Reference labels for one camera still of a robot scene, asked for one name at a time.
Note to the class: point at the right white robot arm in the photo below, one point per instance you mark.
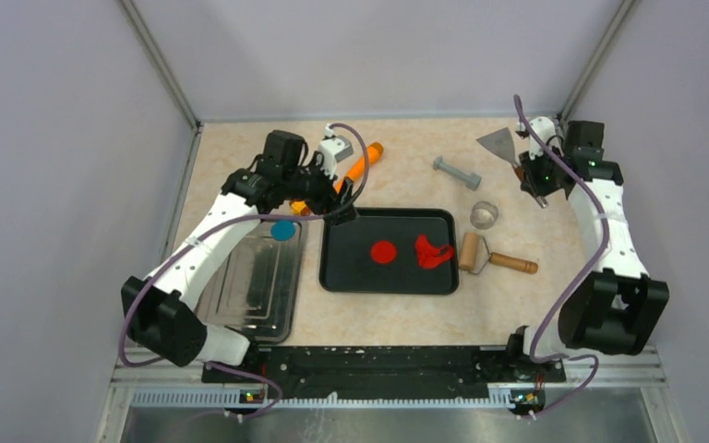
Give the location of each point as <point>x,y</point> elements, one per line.
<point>613,308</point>

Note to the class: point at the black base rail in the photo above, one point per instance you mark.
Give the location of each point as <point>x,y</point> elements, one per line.
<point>395,372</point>

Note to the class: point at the wooden rolling pin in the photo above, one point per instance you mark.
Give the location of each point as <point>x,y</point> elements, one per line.
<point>475,254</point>

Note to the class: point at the blue dough piece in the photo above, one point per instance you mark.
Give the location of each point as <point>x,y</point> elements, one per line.
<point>283,230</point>

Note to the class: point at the orange toy carrot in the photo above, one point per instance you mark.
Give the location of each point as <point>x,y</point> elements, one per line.
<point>374,153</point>

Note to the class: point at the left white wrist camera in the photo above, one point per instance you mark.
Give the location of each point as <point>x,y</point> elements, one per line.
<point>334,149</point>

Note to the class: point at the metal scraper wooden handle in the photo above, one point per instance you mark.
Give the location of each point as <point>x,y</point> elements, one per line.
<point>501,144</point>

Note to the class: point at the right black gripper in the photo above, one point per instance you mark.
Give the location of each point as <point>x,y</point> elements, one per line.
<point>529,182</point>

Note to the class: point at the grey dumbbell tool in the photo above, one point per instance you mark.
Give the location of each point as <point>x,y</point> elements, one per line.
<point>469,180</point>

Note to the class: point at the red dough piece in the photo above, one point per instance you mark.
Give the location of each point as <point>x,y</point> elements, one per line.
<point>429,256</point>

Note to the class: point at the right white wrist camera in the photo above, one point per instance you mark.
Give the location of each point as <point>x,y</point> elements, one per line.
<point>544,127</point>

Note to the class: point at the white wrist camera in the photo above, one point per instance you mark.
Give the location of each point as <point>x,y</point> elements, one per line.
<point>334,149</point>
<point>544,127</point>

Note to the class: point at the black baking tray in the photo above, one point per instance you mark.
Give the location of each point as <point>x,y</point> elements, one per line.
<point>346,265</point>

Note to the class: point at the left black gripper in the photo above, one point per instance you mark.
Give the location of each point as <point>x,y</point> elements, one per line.
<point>335,207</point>

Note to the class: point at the silver metal tray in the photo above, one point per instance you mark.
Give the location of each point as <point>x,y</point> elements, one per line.
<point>255,289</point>

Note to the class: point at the yellow toy car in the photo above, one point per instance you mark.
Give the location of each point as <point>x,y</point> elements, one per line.
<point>300,208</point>

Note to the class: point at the round red dough wrapper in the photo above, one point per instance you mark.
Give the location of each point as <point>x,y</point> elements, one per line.
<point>383,252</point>

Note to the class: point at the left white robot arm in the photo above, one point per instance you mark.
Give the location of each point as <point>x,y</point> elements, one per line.
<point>286,182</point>

